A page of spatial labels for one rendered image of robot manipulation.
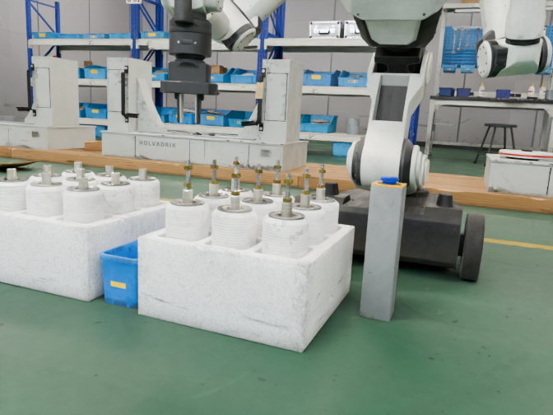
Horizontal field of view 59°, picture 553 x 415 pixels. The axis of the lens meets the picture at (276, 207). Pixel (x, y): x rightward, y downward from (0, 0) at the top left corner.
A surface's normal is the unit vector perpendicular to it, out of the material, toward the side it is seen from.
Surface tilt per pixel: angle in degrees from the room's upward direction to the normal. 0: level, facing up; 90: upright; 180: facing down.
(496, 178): 90
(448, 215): 45
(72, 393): 0
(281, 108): 90
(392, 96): 65
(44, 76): 90
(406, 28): 142
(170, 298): 90
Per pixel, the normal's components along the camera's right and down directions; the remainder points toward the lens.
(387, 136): -0.24, -0.49
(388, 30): -0.28, 0.87
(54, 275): -0.36, 0.16
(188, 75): -0.01, 0.19
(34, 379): 0.05, -0.98
